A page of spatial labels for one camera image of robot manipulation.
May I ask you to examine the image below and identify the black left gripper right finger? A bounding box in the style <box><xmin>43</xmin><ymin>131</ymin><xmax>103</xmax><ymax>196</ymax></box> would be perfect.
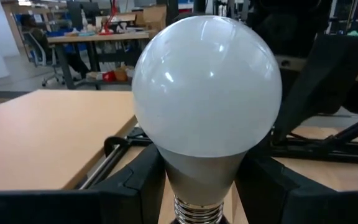
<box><xmin>234</xmin><ymin>152</ymin><xmax>358</xmax><ymax>224</ymax></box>

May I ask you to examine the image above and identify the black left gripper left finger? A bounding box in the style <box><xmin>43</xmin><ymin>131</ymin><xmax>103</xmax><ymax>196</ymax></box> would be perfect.
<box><xmin>0</xmin><ymin>143</ymin><xmax>167</xmax><ymax>224</ymax></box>

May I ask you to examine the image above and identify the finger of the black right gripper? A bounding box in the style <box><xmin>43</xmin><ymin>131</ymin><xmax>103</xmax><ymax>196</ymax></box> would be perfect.
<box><xmin>272</xmin><ymin>33</ymin><xmax>358</xmax><ymax>143</ymax></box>

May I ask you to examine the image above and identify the white frosted lightbulb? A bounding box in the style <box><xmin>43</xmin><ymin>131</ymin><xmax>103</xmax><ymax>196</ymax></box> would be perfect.
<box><xmin>131</xmin><ymin>14</ymin><xmax>283</xmax><ymax>224</ymax></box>

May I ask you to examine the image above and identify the red container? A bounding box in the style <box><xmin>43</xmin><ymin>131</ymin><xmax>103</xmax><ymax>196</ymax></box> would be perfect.
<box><xmin>102</xmin><ymin>70</ymin><xmax>116</xmax><ymax>83</ymax></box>

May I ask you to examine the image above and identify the cardboard box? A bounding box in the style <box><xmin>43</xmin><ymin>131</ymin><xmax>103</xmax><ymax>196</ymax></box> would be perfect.
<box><xmin>142</xmin><ymin>4</ymin><xmax>167</xmax><ymax>32</ymax></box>

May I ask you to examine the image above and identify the orange container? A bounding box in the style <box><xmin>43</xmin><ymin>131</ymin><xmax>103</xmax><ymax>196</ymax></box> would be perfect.
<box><xmin>114</xmin><ymin>68</ymin><xmax>129</xmax><ymax>82</ymax></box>

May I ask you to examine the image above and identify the background office chair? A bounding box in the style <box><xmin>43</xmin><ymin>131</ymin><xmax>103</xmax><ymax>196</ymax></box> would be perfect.
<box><xmin>20</xmin><ymin>14</ymin><xmax>65</xmax><ymax>88</ymax></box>

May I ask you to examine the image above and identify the cluttered background workbench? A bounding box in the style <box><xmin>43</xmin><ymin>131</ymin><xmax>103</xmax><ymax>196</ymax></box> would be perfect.
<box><xmin>47</xmin><ymin>30</ymin><xmax>151</xmax><ymax>91</ymax></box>

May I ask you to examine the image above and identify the red desk lamp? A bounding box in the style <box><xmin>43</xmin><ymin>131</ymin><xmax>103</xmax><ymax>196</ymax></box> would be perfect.
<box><xmin>99</xmin><ymin>0</ymin><xmax>120</xmax><ymax>35</ymax></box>

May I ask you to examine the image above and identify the black monitor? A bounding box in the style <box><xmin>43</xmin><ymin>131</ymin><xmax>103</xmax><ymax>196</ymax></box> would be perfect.
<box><xmin>66</xmin><ymin>1</ymin><xmax>101</xmax><ymax>29</ymax></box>

